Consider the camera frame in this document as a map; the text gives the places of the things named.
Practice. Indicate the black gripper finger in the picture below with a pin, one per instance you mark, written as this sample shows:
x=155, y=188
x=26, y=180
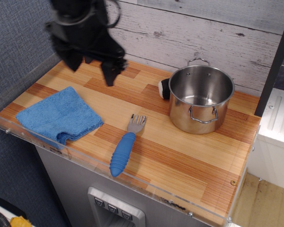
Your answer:
x=67, y=53
x=111, y=69

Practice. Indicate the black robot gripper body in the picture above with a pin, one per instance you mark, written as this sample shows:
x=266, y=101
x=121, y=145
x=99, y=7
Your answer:
x=84, y=24

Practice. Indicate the blue microfiber cloth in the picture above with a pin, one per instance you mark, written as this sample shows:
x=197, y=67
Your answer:
x=60, y=117

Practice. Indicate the black and white sushi toy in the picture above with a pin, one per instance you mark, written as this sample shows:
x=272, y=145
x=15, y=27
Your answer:
x=164, y=90

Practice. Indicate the stainless steel pot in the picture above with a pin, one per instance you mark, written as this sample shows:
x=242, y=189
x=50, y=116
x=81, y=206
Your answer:
x=199, y=97

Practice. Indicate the clear acrylic table guard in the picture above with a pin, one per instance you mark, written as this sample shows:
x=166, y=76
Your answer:
x=138, y=156

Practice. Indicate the silver dispenser button panel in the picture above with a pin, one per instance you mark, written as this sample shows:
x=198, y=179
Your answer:
x=116, y=209

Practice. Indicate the yellow and black object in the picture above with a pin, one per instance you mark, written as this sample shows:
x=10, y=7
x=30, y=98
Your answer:
x=12, y=216

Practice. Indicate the white toy sink unit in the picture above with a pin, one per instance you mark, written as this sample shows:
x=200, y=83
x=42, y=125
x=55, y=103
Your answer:
x=266, y=159

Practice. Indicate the black vertical post left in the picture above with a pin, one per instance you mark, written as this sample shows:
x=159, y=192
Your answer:
x=88, y=60

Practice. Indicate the black vertical post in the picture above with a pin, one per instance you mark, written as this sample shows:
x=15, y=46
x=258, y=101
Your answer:
x=271, y=78
x=88, y=60

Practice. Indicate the blue-handled metal fork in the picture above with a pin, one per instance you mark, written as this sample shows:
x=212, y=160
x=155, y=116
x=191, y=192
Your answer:
x=122, y=152

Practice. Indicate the black vertical post right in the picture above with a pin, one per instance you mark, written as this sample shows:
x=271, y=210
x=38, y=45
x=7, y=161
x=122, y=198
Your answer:
x=271, y=78

